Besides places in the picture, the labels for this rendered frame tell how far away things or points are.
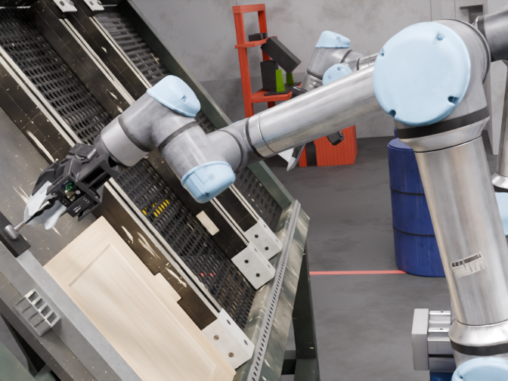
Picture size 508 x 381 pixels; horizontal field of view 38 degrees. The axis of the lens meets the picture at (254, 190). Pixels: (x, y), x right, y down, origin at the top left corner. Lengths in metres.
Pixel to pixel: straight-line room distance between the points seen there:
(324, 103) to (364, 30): 8.19
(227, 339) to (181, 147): 0.75
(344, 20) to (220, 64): 1.71
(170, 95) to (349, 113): 0.27
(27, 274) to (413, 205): 3.45
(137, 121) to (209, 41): 8.61
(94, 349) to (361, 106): 0.64
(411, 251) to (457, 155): 3.74
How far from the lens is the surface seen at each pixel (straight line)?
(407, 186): 4.54
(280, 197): 3.13
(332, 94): 1.11
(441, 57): 0.89
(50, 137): 1.72
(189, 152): 1.10
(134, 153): 1.15
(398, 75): 0.90
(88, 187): 1.17
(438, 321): 1.76
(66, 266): 1.48
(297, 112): 1.14
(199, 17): 9.76
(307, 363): 3.33
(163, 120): 1.12
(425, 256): 4.63
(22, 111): 1.74
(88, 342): 1.35
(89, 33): 2.48
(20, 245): 1.35
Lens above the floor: 1.71
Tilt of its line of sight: 14 degrees down
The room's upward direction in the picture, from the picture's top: 7 degrees counter-clockwise
